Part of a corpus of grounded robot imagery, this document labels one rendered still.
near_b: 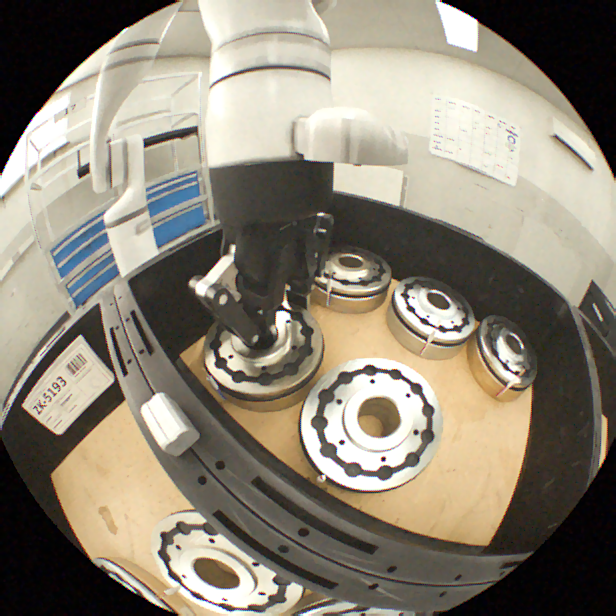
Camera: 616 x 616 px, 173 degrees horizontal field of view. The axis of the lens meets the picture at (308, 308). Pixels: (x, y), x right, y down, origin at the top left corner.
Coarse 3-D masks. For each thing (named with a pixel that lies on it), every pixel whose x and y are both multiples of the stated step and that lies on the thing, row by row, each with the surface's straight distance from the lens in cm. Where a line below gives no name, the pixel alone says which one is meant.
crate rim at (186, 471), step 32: (128, 352) 12; (128, 384) 11; (160, 448) 9; (192, 480) 8; (224, 512) 8; (288, 544) 7; (288, 576) 8; (320, 576) 8; (352, 576) 8; (384, 608) 9; (416, 608) 10; (448, 608) 12
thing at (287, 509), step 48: (336, 192) 32; (192, 240) 20; (480, 240) 29; (144, 336) 15; (240, 480) 7; (288, 528) 7; (336, 528) 9; (384, 576) 8; (432, 576) 9; (480, 576) 11
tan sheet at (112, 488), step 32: (128, 416) 24; (96, 448) 27; (128, 448) 24; (64, 480) 34; (96, 480) 27; (128, 480) 23; (160, 480) 21; (96, 512) 28; (128, 512) 24; (160, 512) 21; (96, 544) 31; (128, 544) 26; (160, 576) 25; (192, 608) 25
